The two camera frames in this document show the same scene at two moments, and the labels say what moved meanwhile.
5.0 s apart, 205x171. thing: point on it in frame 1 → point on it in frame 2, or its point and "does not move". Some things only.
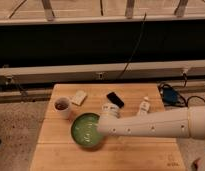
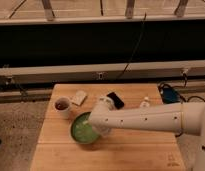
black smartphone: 116,99 does not move
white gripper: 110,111 → 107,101
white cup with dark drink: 63,107 does not move
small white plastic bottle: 144,106 does not move
